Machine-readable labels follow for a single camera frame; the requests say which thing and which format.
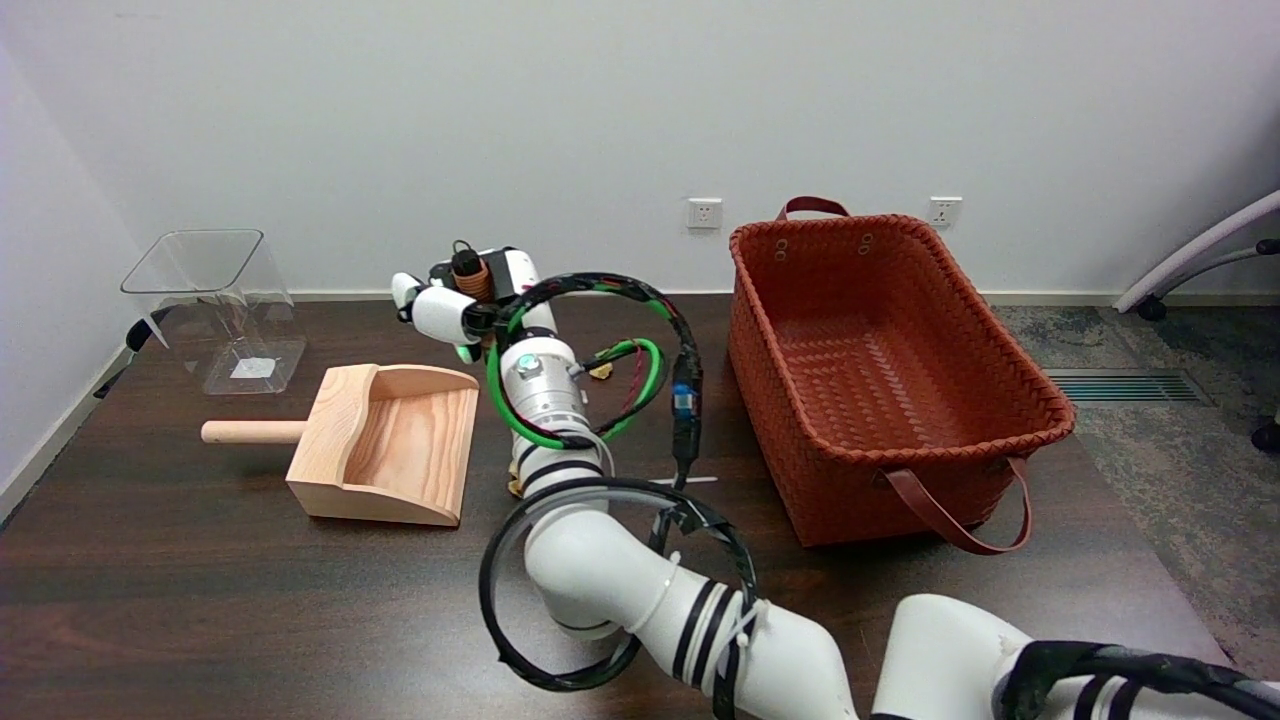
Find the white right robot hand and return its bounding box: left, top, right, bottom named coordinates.
left=390, top=245, right=557, bottom=366

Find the brush with copper coil handle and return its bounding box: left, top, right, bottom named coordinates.
left=448, top=240, right=496, bottom=304

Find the wooden dustpan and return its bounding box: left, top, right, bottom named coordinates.
left=200, top=363, right=481, bottom=528

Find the clear plastic container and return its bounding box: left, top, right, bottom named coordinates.
left=120, top=228, right=308, bottom=396

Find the black plastic part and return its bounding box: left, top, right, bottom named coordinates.
left=93, top=312, right=176, bottom=401

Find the red woven basket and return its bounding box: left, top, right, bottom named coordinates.
left=728, top=196, right=1078, bottom=556

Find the metal floor vent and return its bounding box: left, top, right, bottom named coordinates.
left=1045, top=368, right=1216, bottom=406

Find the grey office chair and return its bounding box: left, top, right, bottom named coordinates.
left=1113, top=188, right=1280, bottom=453

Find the green cable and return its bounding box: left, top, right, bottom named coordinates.
left=485, top=300, right=666, bottom=451

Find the black braided cable bundle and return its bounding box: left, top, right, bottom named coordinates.
left=492, top=270, right=704, bottom=491

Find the black flat cable loop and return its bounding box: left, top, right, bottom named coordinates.
left=478, top=477, right=758, bottom=693

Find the thick black wrapped cable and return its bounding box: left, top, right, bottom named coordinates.
left=995, top=640, right=1280, bottom=720

